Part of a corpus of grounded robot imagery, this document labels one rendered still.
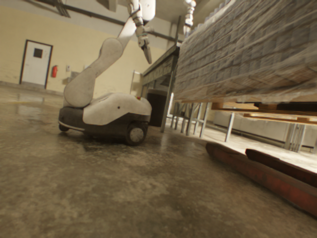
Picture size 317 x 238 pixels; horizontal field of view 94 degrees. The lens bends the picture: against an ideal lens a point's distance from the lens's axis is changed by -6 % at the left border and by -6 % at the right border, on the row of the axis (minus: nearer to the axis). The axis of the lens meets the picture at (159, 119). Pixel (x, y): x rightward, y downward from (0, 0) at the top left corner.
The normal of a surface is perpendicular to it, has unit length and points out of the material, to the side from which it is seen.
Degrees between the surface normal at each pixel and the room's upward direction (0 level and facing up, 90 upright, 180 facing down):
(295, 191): 90
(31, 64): 90
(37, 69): 90
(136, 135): 90
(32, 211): 0
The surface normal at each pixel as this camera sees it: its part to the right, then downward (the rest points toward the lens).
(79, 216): 0.19, -0.98
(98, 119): 0.43, 0.15
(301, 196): -0.94, -0.17
